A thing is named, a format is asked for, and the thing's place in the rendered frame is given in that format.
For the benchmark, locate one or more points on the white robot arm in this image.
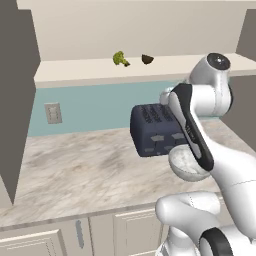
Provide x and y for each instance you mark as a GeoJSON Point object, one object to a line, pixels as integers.
{"type": "Point", "coordinates": [216, 100]}

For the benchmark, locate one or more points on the white bowl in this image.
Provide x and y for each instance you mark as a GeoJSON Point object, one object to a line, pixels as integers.
{"type": "Point", "coordinates": [181, 164]}

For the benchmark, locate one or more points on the beige panelled base cabinet door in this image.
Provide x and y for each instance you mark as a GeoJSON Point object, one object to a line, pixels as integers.
{"type": "Point", "coordinates": [138, 231]}

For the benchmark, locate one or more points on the grey open cabinet door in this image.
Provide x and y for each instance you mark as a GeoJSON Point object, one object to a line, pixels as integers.
{"type": "Point", "coordinates": [241, 83]}
{"type": "Point", "coordinates": [15, 100]}

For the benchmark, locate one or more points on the dark blue toaster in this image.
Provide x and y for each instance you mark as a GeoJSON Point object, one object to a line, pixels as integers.
{"type": "Point", "coordinates": [151, 130]}

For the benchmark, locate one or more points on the green broccoli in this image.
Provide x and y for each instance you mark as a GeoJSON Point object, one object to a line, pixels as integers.
{"type": "Point", "coordinates": [120, 59]}

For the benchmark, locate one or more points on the grey wall socket plate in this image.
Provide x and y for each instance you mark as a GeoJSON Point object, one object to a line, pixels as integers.
{"type": "Point", "coordinates": [53, 113]}

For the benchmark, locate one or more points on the beige open wall cabinet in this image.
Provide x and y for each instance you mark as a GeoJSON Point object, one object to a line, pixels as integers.
{"type": "Point", "coordinates": [133, 40]}

